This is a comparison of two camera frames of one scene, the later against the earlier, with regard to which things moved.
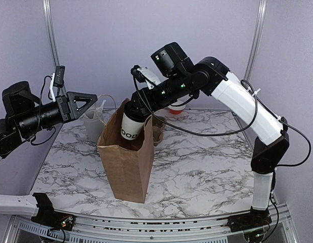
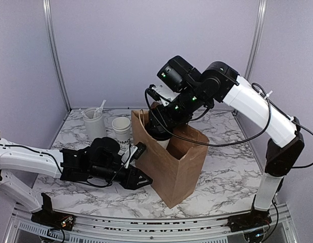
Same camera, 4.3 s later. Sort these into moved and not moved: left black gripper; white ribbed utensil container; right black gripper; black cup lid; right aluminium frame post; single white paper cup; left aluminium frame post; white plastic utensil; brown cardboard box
Moved: black cup lid; right black gripper; left black gripper; brown cardboard box; single white paper cup
Not moved: white ribbed utensil container; left aluminium frame post; right aluminium frame post; white plastic utensil
